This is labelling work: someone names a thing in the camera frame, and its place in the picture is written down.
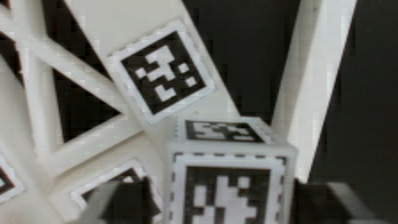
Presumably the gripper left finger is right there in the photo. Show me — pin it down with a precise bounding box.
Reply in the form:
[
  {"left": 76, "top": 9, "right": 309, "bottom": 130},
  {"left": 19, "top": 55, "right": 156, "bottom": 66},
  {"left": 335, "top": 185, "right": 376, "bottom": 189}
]
[{"left": 67, "top": 177, "right": 159, "bottom": 224}]

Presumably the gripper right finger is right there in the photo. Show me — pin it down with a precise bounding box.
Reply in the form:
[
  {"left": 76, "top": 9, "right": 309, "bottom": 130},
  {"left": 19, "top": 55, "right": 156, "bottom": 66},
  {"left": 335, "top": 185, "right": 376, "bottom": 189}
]
[{"left": 289, "top": 181, "right": 378, "bottom": 224}]

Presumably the white tagged cube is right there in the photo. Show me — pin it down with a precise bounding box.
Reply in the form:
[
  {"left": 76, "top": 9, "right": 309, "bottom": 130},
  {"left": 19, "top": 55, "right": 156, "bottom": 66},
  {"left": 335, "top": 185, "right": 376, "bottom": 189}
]
[{"left": 163, "top": 117, "right": 296, "bottom": 224}]

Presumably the white chair back frame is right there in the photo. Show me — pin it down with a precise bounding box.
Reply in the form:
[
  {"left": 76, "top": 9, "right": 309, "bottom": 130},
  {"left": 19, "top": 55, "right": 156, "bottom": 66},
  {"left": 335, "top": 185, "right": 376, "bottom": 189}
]
[{"left": 0, "top": 0, "right": 234, "bottom": 224}]

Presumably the white right fence bar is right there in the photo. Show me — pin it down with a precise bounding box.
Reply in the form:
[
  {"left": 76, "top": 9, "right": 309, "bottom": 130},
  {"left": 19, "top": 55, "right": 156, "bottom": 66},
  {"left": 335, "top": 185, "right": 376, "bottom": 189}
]
[{"left": 271, "top": 0, "right": 356, "bottom": 182}]

